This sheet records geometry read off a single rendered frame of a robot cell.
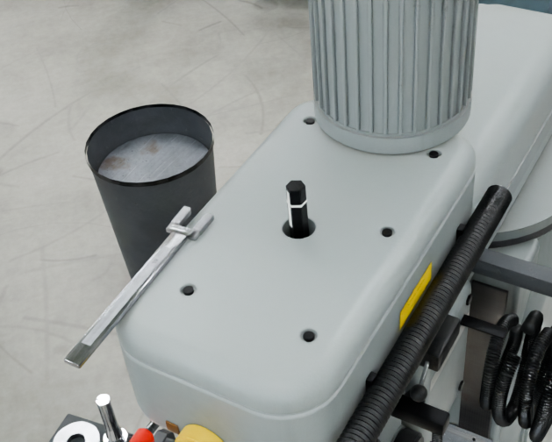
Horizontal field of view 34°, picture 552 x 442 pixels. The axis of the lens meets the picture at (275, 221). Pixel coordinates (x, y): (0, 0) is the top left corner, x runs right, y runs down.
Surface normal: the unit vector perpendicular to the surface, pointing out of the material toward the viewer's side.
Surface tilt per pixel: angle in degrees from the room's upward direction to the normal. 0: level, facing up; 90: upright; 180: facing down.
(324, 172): 0
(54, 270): 0
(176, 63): 0
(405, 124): 90
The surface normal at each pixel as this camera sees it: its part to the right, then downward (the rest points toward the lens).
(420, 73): 0.22, 0.64
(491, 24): 0.00, -0.82
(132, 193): -0.18, 0.72
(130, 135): 0.46, 0.51
